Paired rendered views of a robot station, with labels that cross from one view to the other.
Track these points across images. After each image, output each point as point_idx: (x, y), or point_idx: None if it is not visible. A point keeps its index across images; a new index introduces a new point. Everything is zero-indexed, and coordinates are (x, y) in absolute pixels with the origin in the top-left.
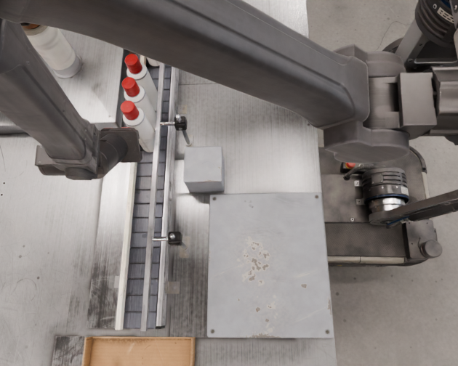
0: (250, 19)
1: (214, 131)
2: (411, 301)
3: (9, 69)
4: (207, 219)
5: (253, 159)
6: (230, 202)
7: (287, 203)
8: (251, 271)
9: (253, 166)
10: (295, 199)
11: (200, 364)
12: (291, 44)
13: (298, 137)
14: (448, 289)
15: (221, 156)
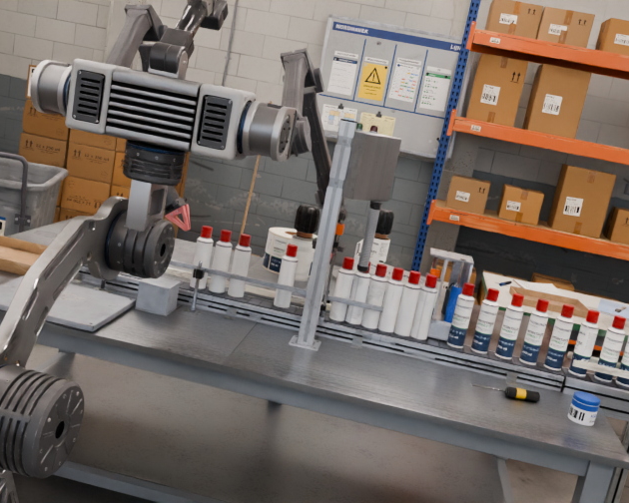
0: (123, 42)
1: (196, 320)
2: None
3: (139, 51)
4: None
5: (154, 323)
6: (121, 301)
7: (97, 314)
8: None
9: (147, 321)
10: (98, 317)
11: (11, 274)
12: (117, 52)
13: (159, 341)
14: None
15: (160, 285)
